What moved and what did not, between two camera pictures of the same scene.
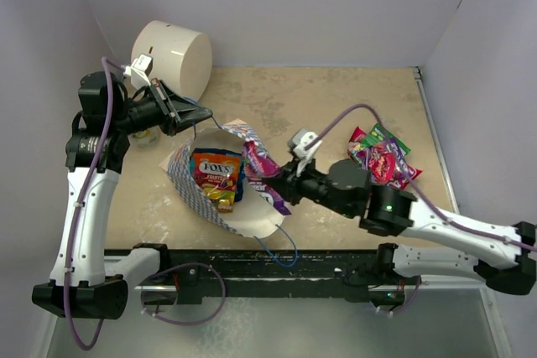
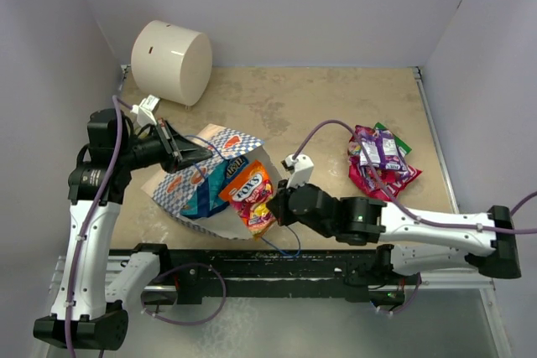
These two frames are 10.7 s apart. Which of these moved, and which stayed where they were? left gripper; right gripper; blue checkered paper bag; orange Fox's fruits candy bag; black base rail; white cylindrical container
Moved: right gripper; left gripper; blue checkered paper bag; orange Fox's fruits candy bag
Stayed: black base rail; white cylindrical container
